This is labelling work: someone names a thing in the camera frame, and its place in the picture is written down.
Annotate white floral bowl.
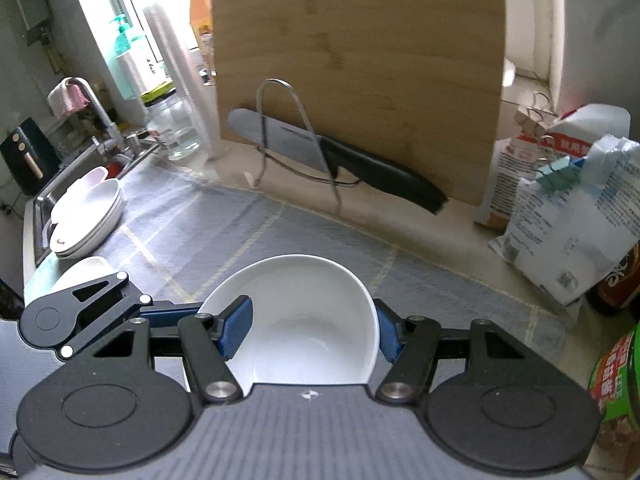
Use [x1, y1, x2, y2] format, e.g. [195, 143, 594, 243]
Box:
[50, 256, 114, 292]
[201, 255, 380, 394]

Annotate large white fruit plate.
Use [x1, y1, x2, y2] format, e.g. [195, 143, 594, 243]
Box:
[50, 196, 125, 259]

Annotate white oval deep plate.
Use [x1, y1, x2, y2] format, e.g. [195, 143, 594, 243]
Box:
[50, 179, 122, 226]

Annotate steel kitchen faucet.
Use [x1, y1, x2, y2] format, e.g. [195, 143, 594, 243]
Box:
[63, 77, 143, 162]

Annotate grey checked table mat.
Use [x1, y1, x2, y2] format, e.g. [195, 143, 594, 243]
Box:
[29, 154, 569, 361]

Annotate black air fryer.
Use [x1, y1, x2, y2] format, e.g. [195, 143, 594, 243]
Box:
[1, 117, 61, 196]

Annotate stainless steel sink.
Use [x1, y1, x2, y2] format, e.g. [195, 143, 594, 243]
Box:
[23, 133, 160, 271]

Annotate white paper bag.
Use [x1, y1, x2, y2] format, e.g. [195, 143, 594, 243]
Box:
[489, 134, 639, 307]

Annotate green lid sauce jar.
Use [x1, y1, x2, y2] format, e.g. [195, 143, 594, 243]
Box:
[588, 324, 639, 474]

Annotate dark soy sauce bottle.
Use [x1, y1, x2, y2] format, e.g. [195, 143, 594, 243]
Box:
[586, 244, 640, 321]

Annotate pink cloth on faucet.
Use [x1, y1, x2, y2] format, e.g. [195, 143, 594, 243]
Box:
[47, 78, 90, 119]

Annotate clear glass jar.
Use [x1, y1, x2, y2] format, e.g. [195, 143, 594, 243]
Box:
[145, 90, 201, 162]

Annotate green soap bottle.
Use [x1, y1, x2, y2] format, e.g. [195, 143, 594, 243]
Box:
[112, 14, 155, 96]

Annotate bamboo cutting board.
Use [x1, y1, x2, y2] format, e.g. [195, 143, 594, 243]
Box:
[213, 0, 506, 205]

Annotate plastic wrap roll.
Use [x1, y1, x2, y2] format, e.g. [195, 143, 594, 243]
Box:
[143, 4, 224, 159]

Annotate orange oil bottle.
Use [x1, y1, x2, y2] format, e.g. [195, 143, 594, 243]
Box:
[188, 0, 216, 76]

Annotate kitchen knife black handle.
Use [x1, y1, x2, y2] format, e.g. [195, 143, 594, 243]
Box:
[226, 107, 449, 217]

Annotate metal wire rack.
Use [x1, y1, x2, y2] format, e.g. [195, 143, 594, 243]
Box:
[228, 78, 359, 214]

